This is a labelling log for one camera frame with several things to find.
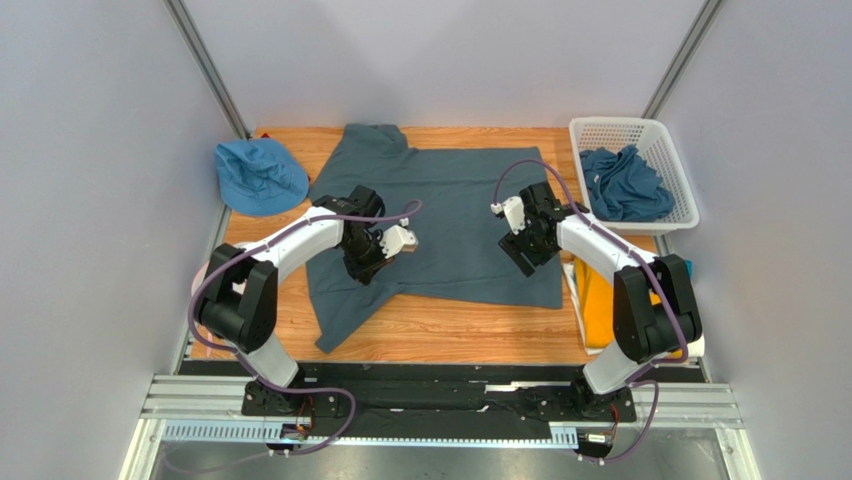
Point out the aluminium frame rail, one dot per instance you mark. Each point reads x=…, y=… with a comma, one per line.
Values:
x=194, y=409

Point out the white pink mesh laundry bag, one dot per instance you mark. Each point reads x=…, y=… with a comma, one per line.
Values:
x=198, y=279

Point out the white plastic basket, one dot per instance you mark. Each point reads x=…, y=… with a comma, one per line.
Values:
x=654, y=145

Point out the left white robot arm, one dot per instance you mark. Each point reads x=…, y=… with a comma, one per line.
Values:
x=234, y=299

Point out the aluminium corner post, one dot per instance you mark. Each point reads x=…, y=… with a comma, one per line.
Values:
x=188, y=29
x=697, y=32

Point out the blue bucket hat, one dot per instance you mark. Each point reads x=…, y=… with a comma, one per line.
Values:
x=259, y=177

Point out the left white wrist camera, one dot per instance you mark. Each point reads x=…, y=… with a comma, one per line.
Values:
x=398, y=239

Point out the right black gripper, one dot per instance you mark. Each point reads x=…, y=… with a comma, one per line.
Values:
x=521, y=249

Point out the grey-blue t shirt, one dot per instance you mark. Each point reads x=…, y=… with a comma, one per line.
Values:
x=622, y=187
x=458, y=256

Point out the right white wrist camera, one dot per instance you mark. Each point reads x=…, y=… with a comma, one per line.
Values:
x=513, y=211

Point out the grey-blue t shirt in basket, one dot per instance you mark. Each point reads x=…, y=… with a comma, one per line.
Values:
x=622, y=187

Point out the right aluminium corner post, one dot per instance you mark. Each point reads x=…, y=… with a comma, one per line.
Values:
x=697, y=32

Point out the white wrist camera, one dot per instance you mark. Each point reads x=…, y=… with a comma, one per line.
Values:
x=513, y=211
x=398, y=239

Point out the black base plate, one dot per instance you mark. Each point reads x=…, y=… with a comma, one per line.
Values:
x=425, y=401

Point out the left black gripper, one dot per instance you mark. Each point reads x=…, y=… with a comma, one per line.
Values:
x=365, y=273

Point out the left aluminium corner post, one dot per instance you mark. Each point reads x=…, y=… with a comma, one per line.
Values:
x=188, y=29

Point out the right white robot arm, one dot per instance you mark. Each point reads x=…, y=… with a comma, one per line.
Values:
x=655, y=315

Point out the folded white t shirt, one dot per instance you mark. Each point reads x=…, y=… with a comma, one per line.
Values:
x=572, y=286

